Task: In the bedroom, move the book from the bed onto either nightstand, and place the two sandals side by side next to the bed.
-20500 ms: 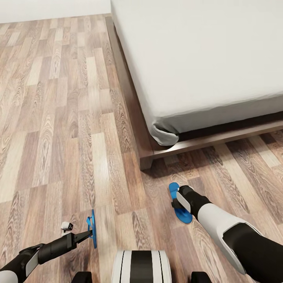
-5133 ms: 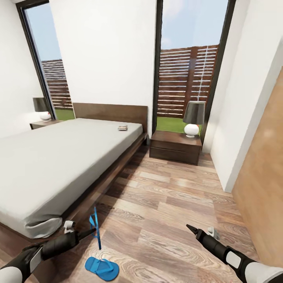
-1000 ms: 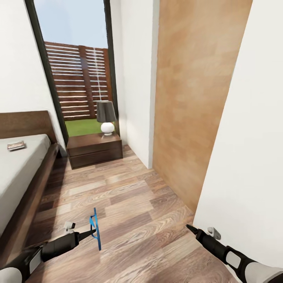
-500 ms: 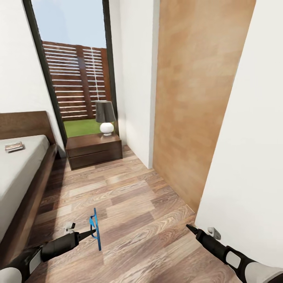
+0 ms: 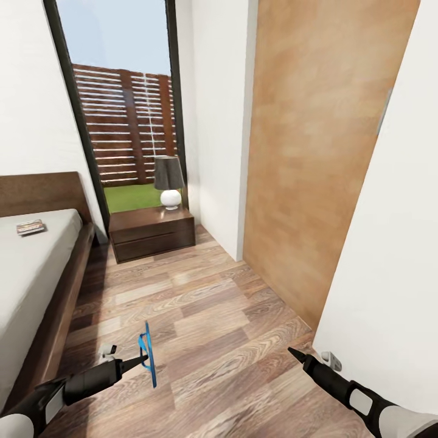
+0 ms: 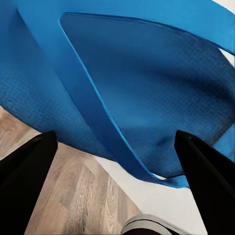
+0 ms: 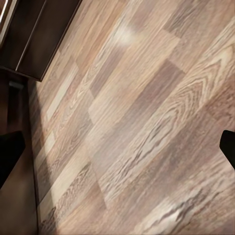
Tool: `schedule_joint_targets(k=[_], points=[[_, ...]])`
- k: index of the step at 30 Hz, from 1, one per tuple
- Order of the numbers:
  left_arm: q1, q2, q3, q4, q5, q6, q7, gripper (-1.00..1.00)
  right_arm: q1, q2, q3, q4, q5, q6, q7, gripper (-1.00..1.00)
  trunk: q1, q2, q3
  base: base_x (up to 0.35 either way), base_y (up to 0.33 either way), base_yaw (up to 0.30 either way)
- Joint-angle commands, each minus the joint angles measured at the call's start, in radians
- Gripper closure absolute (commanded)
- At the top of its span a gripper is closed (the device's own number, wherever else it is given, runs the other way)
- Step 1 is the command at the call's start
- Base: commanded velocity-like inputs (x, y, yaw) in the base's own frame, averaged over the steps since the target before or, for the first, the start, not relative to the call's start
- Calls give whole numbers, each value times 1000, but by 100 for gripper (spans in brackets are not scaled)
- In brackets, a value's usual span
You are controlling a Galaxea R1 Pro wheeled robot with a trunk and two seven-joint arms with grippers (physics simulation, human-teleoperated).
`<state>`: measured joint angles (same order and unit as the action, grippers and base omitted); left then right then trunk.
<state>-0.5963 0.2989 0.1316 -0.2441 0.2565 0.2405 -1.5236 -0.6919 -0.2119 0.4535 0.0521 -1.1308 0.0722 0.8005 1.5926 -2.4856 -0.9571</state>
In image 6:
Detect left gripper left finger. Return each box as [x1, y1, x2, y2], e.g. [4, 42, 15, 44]
[0, 130, 58, 235]

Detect sandal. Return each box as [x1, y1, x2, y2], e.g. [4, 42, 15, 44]
[0, 0, 235, 188]

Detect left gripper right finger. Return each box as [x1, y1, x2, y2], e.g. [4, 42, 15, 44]
[174, 130, 235, 235]

